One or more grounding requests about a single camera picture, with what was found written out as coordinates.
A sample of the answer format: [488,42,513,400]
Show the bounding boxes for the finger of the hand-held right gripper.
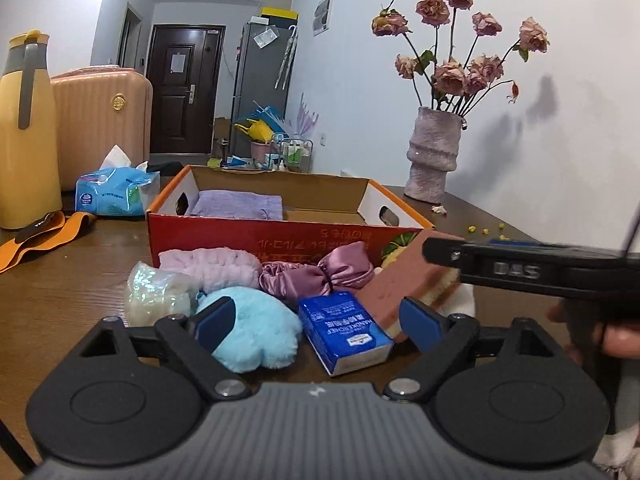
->
[422,236,481,268]

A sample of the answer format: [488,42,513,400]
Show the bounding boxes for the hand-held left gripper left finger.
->
[75,296,251,402]

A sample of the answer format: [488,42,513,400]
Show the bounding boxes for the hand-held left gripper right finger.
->
[382,296,566,403]

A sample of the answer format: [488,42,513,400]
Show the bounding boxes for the light blue plush paw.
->
[192,287,304,375]

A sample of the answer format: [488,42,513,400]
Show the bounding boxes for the pink cleaning sponge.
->
[357,230,463,343]

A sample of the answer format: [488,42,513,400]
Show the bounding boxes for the lilac fluffy headband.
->
[159,247,262,293]

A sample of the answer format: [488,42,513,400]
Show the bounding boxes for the clear plastic packet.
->
[125,261,201,326]

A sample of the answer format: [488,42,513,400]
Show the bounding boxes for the orange cardboard box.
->
[146,164,436,272]

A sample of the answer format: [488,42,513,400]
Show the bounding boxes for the person's right forearm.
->
[595,422,640,480]

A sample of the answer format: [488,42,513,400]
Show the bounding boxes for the blue soft tissue pack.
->
[75,145,161,218]

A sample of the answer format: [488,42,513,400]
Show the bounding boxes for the person's right hand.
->
[547,302,640,361]

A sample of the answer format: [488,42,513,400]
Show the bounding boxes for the scattered yellow petal bits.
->
[466,221,507,242]

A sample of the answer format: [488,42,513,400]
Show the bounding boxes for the blue handkerchief tissue packet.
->
[298,290,395,378]

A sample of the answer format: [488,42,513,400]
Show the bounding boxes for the pale pink textured vase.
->
[404,106,463,204]

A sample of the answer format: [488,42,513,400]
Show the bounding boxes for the purple satin bow scrunchie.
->
[258,241,376,301]

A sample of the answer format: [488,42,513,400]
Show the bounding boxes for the purple folded towel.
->
[190,189,285,222]

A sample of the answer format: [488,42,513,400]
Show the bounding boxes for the orange resistance band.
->
[0,210,98,273]

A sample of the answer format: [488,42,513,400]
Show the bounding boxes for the dried pink rose bouquet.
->
[371,0,551,116]

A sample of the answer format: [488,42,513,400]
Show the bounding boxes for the yellow plastic item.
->
[235,119,273,143]

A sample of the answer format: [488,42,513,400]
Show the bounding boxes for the dark brown entrance door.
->
[148,24,226,156]

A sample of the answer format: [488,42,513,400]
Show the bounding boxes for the blue folded bags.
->
[235,102,288,136]

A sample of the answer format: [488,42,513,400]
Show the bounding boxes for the pink ribbed suitcase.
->
[50,66,153,192]

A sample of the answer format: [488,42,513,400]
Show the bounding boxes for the grey refrigerator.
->
[229,20,299,153]

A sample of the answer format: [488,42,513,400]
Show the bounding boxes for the hanging clear umbrella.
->
[275,25,299,91]

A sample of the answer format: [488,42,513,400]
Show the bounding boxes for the yellow thermos bottle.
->
[0,30,56,231]

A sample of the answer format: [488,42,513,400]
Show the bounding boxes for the paper sheet on refrigerator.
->
[252,27,280,50]

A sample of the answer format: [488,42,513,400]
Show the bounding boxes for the yellow and black box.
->
[261,6,299,23]

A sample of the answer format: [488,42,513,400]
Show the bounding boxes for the dark side door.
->
[120,2,143,68]

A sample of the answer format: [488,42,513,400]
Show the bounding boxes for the wire cart with bottles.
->
[272,135,313,173]

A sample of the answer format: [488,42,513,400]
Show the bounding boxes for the purple flower wall sticker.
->
[295,92,321,136]

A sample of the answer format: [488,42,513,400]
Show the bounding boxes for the framed wall picture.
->
[312,0,334,37]

